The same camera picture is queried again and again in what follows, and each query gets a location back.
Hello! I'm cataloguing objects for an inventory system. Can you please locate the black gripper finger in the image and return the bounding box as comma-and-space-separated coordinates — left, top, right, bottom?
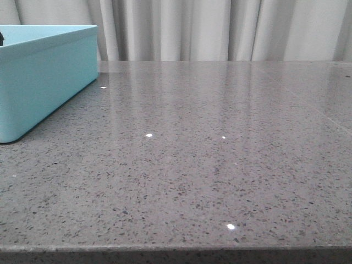
0, 32, 4, 46

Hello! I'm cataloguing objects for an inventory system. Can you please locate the grey pleated curtain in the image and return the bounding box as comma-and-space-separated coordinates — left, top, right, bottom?
1, 0, 351, 62

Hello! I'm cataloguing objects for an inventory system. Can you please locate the light blue plastic box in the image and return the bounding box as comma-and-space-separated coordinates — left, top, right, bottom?
1, 25, 98, 143

